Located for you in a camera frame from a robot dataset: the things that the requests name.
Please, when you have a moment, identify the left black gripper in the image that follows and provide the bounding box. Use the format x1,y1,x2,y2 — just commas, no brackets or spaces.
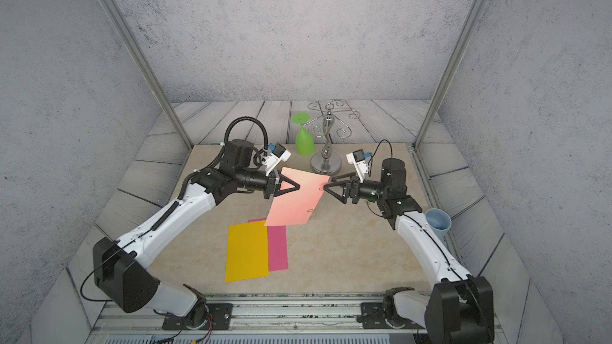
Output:
234,166,301,200

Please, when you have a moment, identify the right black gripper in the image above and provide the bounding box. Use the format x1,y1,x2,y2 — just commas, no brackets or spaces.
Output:
325,173,390,207

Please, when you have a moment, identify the salmon pink paper sheet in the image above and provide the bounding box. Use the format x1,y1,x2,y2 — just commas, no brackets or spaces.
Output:
266,167,330,226

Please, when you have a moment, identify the magenta paper sheet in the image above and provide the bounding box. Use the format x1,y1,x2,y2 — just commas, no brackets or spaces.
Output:
246,220,288,278

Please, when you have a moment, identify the yellow paper sheet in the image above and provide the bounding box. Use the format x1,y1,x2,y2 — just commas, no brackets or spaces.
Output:
225,221,269,283

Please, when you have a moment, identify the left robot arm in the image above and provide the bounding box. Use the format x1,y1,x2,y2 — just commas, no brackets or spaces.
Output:
92,140,300,319

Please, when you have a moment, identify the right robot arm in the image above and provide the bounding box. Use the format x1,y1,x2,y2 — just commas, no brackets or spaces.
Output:
324,150,495,343

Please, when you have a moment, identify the silver metal hanger stand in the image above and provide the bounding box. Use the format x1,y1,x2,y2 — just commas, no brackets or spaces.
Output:
306,99,360,176

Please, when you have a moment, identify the green plastic wine glass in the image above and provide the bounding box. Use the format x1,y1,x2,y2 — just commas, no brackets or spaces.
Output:
291,112,315,156

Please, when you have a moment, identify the light blue cup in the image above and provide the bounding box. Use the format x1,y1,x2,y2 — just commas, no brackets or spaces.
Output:
425,208,452,240

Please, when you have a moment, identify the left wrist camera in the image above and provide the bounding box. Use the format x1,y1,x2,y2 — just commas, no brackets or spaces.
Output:
262,143,291,177

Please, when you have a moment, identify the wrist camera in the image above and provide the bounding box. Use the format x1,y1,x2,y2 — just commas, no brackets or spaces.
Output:
262,143,291,177
346,149,371,182

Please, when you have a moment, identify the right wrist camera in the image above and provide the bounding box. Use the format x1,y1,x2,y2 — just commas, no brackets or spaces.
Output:
346,149,371,182

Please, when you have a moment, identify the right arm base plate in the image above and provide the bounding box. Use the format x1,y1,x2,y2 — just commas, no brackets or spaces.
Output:
356,302,423,331

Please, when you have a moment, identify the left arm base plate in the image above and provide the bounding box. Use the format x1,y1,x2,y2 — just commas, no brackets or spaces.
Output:
161,303,234,331

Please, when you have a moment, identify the aluminium front rail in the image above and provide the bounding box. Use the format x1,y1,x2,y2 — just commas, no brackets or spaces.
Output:
87,294,429,343

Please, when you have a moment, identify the right aluminium frame post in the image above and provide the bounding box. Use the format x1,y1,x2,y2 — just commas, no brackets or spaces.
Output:
413,0,488,151

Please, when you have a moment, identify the aluminium frame post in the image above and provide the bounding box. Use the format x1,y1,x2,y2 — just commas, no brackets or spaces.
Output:
98,0,194,150
413,0,488,151

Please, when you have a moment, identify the left aluminium frame post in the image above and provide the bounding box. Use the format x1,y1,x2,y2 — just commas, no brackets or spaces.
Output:
98,0,194,150

